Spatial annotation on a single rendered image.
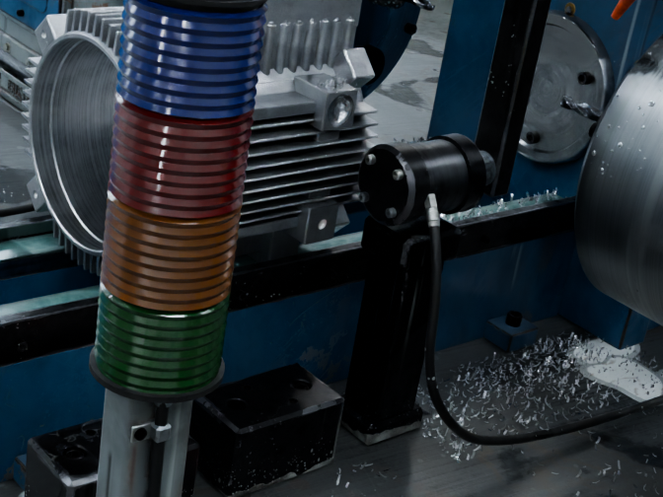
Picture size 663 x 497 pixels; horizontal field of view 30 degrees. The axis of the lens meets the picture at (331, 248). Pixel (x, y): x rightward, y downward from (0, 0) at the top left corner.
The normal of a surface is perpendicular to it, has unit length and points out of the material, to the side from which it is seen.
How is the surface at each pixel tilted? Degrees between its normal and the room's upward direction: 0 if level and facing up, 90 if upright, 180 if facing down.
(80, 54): 129
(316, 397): 0
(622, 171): 85
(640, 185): 85
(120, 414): 90
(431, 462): 0
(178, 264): 65
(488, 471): 0
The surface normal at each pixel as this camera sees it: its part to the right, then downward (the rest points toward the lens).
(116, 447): -0.76, 0.16
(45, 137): 0.66, 0.12
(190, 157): 0.27, 0.02
